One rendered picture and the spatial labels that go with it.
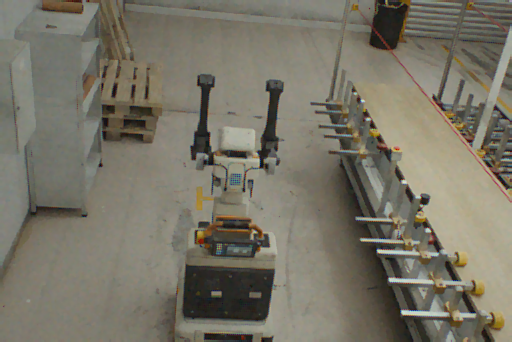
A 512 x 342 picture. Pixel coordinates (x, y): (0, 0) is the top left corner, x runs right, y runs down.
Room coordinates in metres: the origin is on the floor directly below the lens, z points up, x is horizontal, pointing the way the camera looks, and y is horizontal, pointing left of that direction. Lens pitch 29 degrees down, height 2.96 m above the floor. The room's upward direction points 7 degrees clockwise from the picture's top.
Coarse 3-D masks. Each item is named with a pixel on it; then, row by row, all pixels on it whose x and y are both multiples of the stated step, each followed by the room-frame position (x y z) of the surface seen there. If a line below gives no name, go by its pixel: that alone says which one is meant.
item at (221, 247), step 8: (208, 240) 2.86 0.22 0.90; (216, 240) 2.80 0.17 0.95; (224, 240) 2.81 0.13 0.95; (232, 240) 2.81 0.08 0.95; (240, 240) 2.82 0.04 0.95; (248, 240) 2.83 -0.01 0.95; (256, 240) 2.84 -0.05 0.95; (216, 248) 2.82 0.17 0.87; (224, 248) 2.83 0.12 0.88; (232, 248) 2.83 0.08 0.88; (240, 248) 2.83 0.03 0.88; (248, 248) 2.84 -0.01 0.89; (256, 248) 2.84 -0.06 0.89; (224, 256) 2.87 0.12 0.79; (232, 256) 2.87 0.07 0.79; (240, 256) 2.88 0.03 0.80; (248, 256) 2.88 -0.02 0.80
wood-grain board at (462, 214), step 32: (384, 96) 5.49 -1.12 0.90; (416, 96) 5.59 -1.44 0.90; (384, 128) 4.74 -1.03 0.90; (416, 128) 4.82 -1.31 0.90; (448, 128) 4.91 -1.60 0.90; (416, 160) 4.21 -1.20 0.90; (448, 160) 4.28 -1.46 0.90; (480, 160) 4.35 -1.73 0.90; (416, 192) 3.71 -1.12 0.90; (448, 192) 3.77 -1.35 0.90; (480, 192) 3.83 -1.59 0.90; (448, 224) 3.35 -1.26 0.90; (480, 224) 3.39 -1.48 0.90; (480, 256) 3.03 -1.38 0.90
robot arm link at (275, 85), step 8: (272, 80) 3.60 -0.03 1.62; (280, 80) 3.62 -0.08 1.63; (272, 88) 3.52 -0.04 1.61; (280, 88) 3.53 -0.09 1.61; (272, 96) 3.51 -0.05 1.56; (272, 104) 3.50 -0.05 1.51; (272, 112) 3.50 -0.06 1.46; (272, 120) 3.49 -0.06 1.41; (272, 128) 3.48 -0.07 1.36; (264, 136) 3.48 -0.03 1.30; (272, 136) 3.47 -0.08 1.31; (264, 144) 3.45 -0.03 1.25
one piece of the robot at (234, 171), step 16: (208, 160) 3.28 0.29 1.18; (224, 160) 3.23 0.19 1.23; (240, 160) 3.24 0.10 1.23; (256, 160) 3.26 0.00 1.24; (224, 176) 3.21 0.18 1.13; (240, 176) 3.23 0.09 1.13; (256, 176) 3.24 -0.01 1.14; (224, 192) 3.26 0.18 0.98; (240, 192) 3.21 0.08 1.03; (224, 208) 3.27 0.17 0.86; (240, 208) 3.28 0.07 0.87
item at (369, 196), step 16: (352, 160) 4.48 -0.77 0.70; (368, 176) 4.23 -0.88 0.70; (368, 192) 3.98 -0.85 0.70; (368, 208) 3.84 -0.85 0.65; (400, 272) 3.05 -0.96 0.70; (400, 288) 2.97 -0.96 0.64; (416, 288) 2.91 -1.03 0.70; (416, 304) 2.76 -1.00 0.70; (416, 320) 2.67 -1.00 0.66; (432, 320) 2.64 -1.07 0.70; (432, 336) 2.52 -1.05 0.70
